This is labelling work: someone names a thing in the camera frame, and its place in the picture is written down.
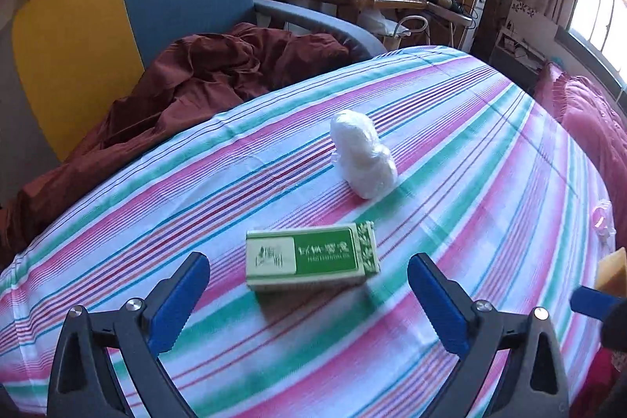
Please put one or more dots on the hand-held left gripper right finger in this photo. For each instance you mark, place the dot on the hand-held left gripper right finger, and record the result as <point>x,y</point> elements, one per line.
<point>441,305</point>

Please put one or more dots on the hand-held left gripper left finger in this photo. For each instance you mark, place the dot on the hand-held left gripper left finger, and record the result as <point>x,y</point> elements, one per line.
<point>179,300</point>

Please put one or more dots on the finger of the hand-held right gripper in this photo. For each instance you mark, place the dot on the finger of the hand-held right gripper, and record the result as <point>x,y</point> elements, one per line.
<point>592,300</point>

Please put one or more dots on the yellow cake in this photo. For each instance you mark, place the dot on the yellow cake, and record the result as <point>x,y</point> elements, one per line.
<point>615,271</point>

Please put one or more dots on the green and white carton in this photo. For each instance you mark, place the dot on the green and white carton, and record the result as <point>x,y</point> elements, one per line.
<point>313,256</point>

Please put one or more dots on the white plastic-wrapped bundle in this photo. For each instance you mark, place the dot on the white plastic-wrapped bundle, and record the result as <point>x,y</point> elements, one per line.
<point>362,158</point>

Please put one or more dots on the striped bedsheet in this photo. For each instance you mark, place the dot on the striped bedsheet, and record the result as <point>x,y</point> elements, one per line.
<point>441,129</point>

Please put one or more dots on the maroon cloth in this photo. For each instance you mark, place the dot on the maroon cloth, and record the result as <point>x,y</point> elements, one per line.
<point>171,95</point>

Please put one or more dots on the white plastic bag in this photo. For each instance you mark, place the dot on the white plastic bag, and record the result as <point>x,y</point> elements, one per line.
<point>382,24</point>

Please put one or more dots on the side window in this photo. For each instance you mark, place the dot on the side window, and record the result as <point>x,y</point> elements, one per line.
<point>597,6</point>

